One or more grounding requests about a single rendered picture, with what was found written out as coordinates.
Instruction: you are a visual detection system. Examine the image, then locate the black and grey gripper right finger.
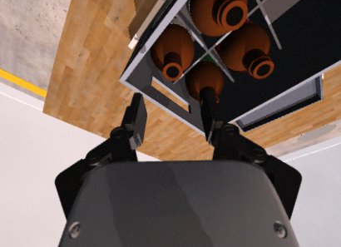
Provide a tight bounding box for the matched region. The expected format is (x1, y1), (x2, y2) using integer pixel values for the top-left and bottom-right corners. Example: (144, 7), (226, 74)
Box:
(200, 90), (302, 221)

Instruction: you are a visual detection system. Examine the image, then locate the grey shallow tray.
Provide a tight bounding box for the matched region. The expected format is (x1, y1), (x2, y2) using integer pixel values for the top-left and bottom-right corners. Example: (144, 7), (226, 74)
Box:
(234, 75), (324, 133)

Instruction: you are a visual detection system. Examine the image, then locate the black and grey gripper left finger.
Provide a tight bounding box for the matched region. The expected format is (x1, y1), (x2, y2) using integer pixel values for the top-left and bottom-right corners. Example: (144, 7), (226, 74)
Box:
(55, 92), (147, 220)

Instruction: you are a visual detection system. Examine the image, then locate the brown glass bottle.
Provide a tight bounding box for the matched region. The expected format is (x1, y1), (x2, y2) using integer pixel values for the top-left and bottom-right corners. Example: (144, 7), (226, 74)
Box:
(186, 0), (248, 37)
(215, 19), (274, 79)
(184, 54), (224, 105)
(150, 17), (195, 81)

